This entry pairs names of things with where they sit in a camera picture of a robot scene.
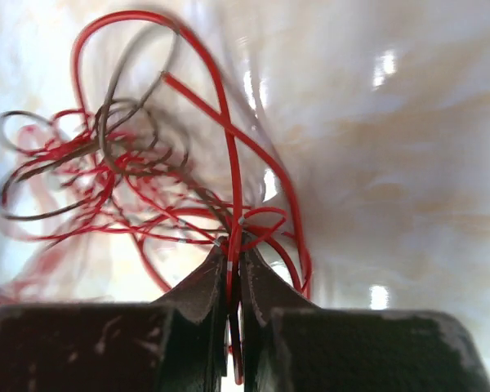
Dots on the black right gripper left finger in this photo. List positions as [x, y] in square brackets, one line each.
[175, 343]

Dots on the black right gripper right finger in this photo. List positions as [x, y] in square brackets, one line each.
[290, 344]

